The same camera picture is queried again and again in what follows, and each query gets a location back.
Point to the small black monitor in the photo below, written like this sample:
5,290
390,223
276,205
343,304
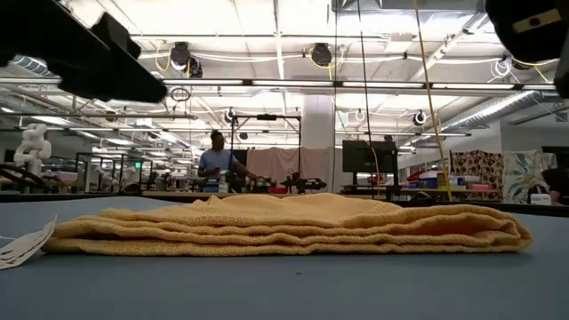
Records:
241,157

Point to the long wooden table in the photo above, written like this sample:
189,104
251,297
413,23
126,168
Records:
178,194

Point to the yellow waffle weave towel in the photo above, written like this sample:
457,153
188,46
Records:
289,231

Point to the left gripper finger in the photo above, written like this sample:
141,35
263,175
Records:
80,62
117,37

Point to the black table frame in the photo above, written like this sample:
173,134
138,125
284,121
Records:
44,196

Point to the floral patterned fabric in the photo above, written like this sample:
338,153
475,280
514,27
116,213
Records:
529,178

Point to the black cabinet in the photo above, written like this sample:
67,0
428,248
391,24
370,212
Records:
558,155

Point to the black cage frame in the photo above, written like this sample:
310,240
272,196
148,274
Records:
77,171

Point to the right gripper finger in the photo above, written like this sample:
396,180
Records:
563,77
533,40

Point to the clear storage box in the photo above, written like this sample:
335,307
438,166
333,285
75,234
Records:
458,183

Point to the small black robot arm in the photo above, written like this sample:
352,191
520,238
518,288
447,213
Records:
306,183

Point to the pink hanging cloth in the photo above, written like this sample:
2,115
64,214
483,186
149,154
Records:
284,162

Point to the white towel label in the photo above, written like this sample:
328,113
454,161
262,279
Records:
22,249

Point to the black monitor on stand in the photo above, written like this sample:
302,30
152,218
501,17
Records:
369,155

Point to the red box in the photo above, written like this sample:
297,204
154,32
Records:
278,190

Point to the white humanoid robot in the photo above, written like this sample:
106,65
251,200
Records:
33,146

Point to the white plastic container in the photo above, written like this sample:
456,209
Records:
541,199

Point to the black camera stand frame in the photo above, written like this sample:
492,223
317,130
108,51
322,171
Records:
299,146

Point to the white spray bottle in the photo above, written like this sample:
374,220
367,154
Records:
223,182

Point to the brown circle patterned fabric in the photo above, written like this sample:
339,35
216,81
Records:
478,171

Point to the person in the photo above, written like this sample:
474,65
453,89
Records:
555,182
215,162

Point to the silver air duct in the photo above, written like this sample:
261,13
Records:
35,66
502,106

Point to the long ceiling light strip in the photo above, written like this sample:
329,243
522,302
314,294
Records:
289,82

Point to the pink box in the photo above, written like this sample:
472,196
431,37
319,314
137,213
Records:
481,187

